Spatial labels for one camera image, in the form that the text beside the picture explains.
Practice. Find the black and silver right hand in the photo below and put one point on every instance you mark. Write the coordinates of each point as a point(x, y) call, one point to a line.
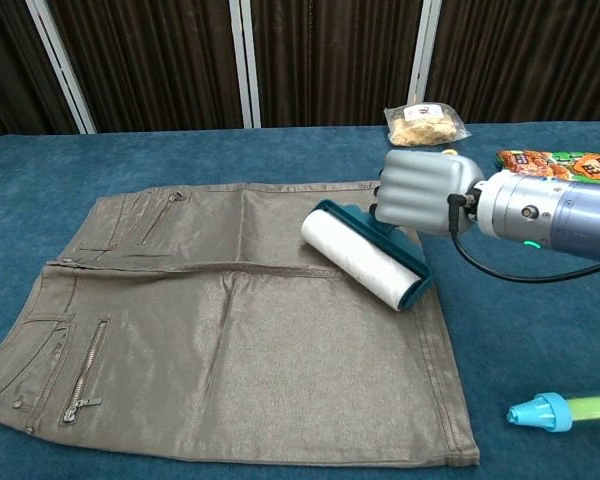
point(420, 192)

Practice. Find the teal lint roller white roll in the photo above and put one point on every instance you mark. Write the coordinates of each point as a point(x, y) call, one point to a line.
point(360, 255)

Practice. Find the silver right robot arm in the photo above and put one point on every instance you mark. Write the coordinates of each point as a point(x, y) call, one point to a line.
point(555, 215)

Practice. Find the grey-brown zippered skirt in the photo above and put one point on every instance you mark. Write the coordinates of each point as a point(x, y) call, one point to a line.
point(220, 330)

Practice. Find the clear bag of beige snacks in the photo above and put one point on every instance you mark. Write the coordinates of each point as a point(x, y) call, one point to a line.
point(424, 125)

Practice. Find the orange and green snack bag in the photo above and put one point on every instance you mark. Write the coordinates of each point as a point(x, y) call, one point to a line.
point(570, 165)

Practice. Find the dark curtain partition panel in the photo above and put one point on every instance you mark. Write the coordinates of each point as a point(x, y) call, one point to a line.
point(155, 60)
point(525, 55)
point(330, 55)
point(10, 65)

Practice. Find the blue velvet tablecloth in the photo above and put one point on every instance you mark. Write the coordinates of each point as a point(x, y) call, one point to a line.
point(520, 340)

